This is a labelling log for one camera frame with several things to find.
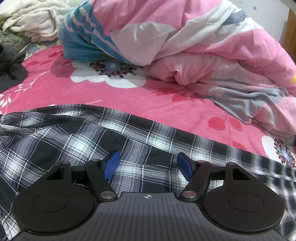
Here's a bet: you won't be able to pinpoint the black white plaid pants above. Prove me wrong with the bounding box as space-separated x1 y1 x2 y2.
1 104 295 240

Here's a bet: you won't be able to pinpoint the pink blue patterned duvet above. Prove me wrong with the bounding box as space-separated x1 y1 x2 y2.
59 1 295 144

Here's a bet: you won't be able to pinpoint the cream white fleece blanket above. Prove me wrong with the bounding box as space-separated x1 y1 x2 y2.
1 1 71 42

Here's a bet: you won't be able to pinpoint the brown wooden door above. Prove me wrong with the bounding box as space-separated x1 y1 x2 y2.
281 9 296 62

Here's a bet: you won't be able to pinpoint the dark grey garment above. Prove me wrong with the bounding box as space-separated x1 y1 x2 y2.
0 43 28 93

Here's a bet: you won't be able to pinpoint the green patterned pillow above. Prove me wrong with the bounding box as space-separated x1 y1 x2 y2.
1 30 31 53

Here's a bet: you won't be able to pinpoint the pink floral bed blanket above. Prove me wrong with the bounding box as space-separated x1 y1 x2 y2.
1 45 295 167

